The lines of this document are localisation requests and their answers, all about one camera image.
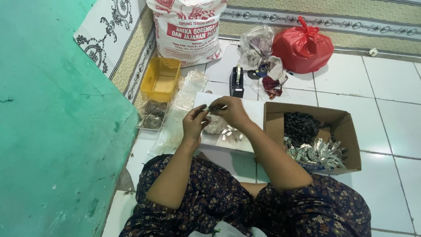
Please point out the person's left fingers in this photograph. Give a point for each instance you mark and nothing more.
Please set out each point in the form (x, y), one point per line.
(201, 113)

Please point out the clear plastic bag with contents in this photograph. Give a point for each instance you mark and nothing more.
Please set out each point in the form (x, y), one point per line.
(256, 47)

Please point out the scattered small silver metal pieces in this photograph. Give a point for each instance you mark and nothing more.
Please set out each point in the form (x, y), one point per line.
(230, 131)

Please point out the black tape dispenser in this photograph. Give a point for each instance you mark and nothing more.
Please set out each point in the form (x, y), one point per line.
(237, 84)

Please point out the pile of silver metal plates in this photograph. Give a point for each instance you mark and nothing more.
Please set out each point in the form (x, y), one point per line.
(320, 153)

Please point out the dark floral dress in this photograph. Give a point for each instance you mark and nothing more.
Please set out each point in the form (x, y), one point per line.
(250, 207)

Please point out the patterned beige floor mat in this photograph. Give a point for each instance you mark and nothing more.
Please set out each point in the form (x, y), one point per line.
(296, 23)

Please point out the person's left hand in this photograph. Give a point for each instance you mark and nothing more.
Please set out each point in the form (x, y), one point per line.
(191, 126)

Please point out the dark red cloth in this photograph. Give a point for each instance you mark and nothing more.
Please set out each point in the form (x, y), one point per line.
(271, 87)

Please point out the white printed flour sack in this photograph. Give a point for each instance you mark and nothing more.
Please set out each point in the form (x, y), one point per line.
(187, 29)

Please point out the person's right hand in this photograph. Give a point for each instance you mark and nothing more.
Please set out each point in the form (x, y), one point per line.
(234, 113)

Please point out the brown cardboard box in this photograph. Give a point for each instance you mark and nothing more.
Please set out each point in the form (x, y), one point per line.
(342, 131)

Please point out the pile of black plastic parts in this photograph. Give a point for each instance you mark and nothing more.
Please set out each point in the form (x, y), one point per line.
(301, 126)

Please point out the person's right fingers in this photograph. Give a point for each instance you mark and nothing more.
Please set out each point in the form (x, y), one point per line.
(217, 104)

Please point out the stack of clear plastic bags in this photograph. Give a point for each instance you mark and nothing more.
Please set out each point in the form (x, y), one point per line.
(184, 105)

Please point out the white work board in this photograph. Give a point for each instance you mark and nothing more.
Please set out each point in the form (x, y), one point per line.
(253, 113)

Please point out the clear tray of round metal parts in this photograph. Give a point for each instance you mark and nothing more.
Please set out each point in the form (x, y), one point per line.
(153, 115)

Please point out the crumpled white paper scrap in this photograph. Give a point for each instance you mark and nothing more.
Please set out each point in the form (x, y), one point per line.
(372, 51)

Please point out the small clear plastic packet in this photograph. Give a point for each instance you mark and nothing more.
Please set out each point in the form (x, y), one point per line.
(214, 125)

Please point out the red plastic bag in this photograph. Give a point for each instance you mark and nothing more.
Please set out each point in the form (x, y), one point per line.
(302, 47)

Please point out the white cloth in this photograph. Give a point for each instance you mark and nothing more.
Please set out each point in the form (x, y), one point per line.
(227, 231)

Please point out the yellow plastic tub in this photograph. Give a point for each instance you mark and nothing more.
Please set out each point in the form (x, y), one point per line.
(161, 79)

